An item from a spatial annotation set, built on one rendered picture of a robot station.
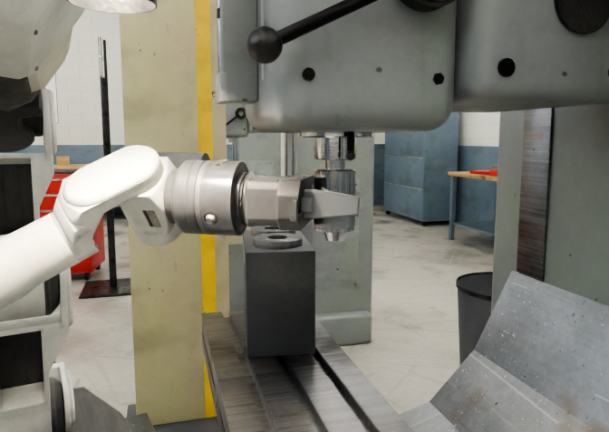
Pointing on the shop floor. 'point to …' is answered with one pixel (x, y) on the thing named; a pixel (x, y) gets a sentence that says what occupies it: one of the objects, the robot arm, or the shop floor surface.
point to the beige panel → (179, 296)
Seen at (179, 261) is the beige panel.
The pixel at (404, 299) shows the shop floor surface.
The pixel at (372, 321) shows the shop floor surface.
